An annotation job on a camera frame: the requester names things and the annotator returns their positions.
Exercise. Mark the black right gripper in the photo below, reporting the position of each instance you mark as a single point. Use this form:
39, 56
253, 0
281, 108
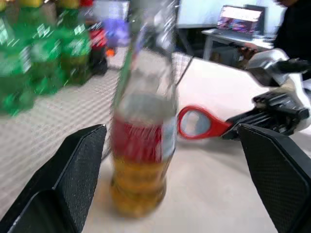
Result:
281, 104

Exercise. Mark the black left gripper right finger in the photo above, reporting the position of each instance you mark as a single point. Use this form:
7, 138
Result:
279, 174

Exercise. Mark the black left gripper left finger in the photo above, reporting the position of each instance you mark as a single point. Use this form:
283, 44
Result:
73, 170

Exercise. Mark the red bottle opener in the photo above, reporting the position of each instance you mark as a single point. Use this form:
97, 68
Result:
218, 127

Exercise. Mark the glass bottle red label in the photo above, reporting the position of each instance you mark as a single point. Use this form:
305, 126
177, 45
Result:
138, 145

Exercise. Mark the cola bottle red label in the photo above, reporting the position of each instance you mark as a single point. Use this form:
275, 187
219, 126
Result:
98, 63

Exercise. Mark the green soda bottle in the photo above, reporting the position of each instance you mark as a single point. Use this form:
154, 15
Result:
76, 53
46, 60
14, 68

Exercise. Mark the grey desk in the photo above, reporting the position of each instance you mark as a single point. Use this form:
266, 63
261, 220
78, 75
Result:
211, 36

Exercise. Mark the person in dark clothes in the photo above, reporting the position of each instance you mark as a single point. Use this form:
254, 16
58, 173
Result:
296, 31

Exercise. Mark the open laptop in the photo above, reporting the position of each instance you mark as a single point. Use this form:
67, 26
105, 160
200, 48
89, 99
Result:
238, 19

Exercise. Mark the orange and black hand tool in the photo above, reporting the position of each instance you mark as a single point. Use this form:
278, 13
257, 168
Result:
110, 52

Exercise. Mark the purple tissue box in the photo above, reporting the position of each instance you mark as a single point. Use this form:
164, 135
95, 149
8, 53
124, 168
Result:
116, 34

